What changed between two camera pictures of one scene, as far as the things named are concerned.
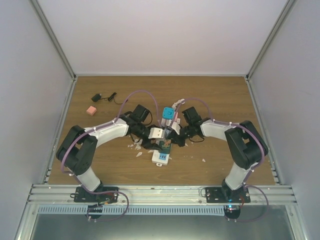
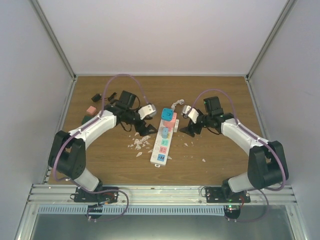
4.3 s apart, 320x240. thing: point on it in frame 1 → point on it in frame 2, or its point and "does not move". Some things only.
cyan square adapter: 168,113 does not move
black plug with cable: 97,97 does not move
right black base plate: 227,195 does not move
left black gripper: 147,144 → 145,131
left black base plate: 82,195 does not move
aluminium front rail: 160,195 does not move
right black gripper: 177,140 → 189,129
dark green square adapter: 165,149 → 86,118
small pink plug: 91,110 does not move
